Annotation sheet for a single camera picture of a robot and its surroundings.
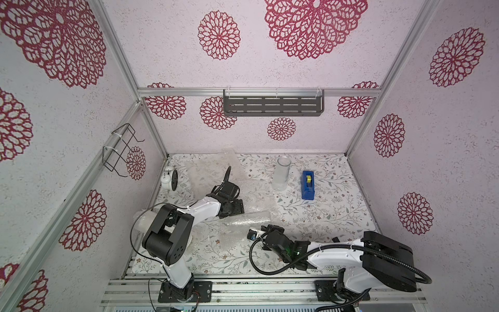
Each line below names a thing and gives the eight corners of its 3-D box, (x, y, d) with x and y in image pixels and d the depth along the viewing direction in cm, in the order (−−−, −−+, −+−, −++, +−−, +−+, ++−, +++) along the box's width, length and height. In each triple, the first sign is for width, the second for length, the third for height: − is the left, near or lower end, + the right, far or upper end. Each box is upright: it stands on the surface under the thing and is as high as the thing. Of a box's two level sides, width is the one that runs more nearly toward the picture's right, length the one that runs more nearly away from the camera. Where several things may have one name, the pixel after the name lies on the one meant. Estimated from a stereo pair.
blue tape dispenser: (302, 199, 103) (305, 191, 97) (301, 178, 112) (304, 170, 106) (312, 200, 103) (316, 192, 97) (311, 179, 111) (314, 171, 106)
